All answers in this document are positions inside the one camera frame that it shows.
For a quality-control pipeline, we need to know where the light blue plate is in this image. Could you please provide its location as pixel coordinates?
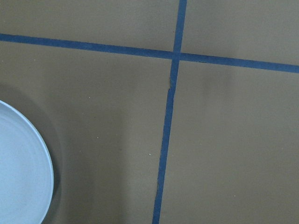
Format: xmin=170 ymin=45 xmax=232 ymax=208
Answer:
xmin=0 ymin=101 xmax=54 ymax=224

